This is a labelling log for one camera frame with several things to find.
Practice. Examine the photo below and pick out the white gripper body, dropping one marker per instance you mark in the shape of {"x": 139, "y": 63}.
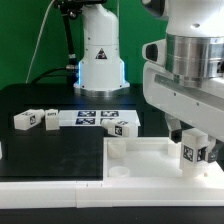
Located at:
{"x": 202, "y": 108}

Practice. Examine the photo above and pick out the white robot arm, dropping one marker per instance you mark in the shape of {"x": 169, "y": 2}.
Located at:
{"x": 184, "y": 72}

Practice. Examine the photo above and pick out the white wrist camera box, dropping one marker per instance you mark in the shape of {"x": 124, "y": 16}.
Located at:
{"x": 155, "y": 52}

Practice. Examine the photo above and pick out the white square tabletop part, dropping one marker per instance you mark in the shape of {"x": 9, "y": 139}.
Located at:
{"x": 145, "y": 159}

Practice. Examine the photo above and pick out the white tag base sheet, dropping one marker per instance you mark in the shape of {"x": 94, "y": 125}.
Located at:
{"x": 95, "y": 117}

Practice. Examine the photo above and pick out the white front fence bar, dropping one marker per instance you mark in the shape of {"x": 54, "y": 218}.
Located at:
{"x": 133, "y": 192}

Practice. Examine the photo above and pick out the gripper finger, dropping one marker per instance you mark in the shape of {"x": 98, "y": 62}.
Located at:
{"x": 212, "y": 150}
{"x": 174, "y": 127}

